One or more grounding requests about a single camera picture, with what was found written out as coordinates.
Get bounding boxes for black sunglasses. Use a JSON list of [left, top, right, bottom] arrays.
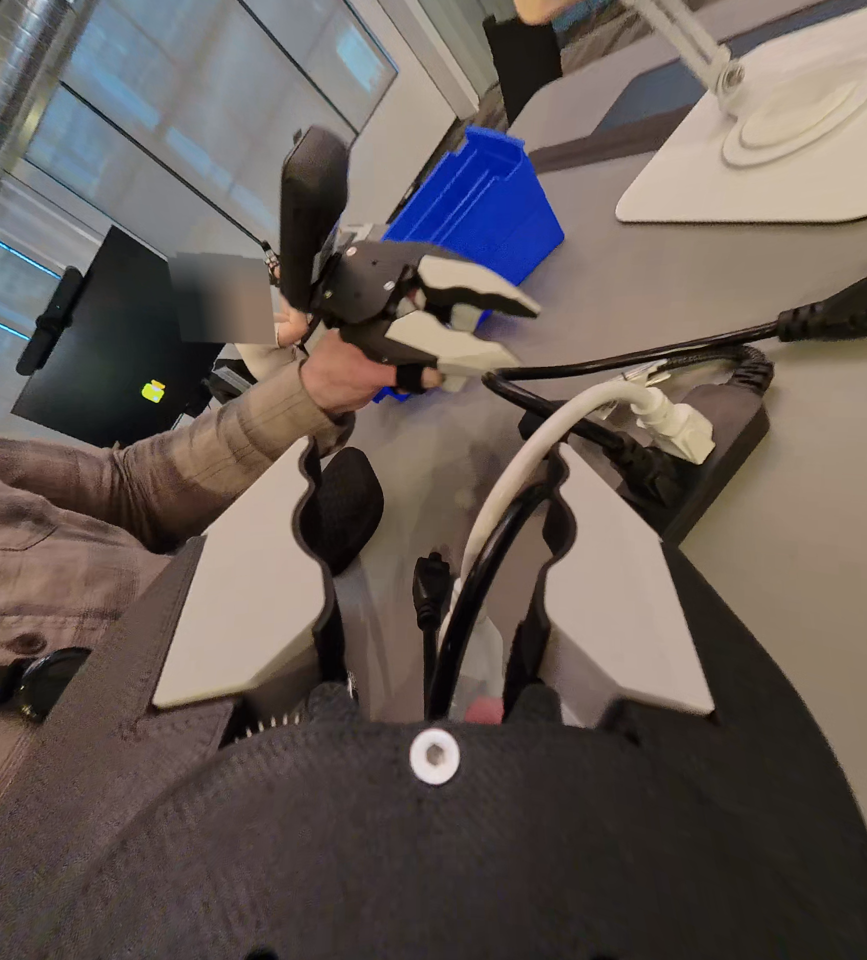
[[0, 646, 94, 723]]

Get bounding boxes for black cable ribbed plug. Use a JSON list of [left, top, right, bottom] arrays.
[[480, 261, 867, 505]]

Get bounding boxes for person's left hand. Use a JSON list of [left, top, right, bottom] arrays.
[[276, 306, 442, 415]]

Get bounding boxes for white flat stand base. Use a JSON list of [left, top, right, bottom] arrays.
[[615, 0, 867, 226]]

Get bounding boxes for person's torso brown shirt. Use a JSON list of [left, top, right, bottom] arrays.
[[0, 431, 232, 834]]

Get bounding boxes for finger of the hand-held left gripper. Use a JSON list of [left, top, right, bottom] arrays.
[[388, 309, 522, 394], [402, 253, 542, 335]]

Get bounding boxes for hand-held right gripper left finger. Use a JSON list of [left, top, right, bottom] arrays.
[[152, 437, 345, 712]]

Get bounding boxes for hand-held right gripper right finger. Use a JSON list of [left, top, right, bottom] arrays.
[[512, 442, 718, 727]]

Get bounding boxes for black webcam bar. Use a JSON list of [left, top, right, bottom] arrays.
[[15, 266, 87, 378]]

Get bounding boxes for black power strip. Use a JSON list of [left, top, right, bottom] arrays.
[[517, 378, 772, 546]]

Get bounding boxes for black wall monitor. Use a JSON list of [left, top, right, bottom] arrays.
[[12, 225, 226, 449]]

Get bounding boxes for person's left forearm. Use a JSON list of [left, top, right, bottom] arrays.
[[114, 358, 357, 556]]

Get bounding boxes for blue storage bin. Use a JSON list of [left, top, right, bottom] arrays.
[[371, 125, 566, 404]]

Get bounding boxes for white power cable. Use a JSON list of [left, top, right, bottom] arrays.
[[444, 375, 717, 702]]

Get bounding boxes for black mesh office chair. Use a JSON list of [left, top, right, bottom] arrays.
[[319, 447, 386, 576]]

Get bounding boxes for silver ventilation duct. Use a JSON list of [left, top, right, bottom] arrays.
[[0, 0, 101, 252]]

